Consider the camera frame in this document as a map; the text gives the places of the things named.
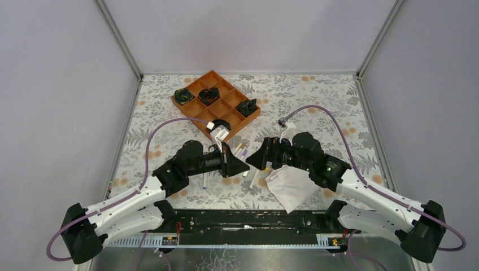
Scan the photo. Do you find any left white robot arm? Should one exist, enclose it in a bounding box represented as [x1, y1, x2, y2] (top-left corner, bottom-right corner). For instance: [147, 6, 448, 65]
[61, 140, 250, 264]

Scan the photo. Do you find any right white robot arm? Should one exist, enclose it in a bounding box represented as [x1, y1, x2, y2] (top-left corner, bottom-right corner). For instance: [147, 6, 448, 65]
[246, 132, 446, 263]

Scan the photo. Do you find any white folded cloth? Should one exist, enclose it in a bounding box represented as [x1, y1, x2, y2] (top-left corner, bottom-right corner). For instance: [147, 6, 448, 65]
[265, 166, 320, 213]

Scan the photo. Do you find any dark blue rolled tie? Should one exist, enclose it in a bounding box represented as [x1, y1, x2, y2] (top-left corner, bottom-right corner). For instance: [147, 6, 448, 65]
[211, 119, 231, 131]

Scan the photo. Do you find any green patterned rolled tie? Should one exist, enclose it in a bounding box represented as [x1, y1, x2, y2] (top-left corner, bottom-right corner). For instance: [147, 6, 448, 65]
[173, 88, 194, 106]

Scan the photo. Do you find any orange wooden compartment tray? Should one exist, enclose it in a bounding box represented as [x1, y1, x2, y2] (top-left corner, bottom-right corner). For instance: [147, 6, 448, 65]
[171, 70, 261, 141]

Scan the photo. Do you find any dark green rolled tie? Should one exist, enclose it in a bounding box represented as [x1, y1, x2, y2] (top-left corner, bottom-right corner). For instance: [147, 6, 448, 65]
[236, 99, 258, 117]

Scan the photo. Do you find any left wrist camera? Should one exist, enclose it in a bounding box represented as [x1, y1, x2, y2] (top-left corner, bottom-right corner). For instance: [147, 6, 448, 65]
[206, 121, 230, 152]

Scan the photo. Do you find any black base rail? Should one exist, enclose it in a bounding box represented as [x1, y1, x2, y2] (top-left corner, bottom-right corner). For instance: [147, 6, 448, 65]
[153, 209, 347, 246]

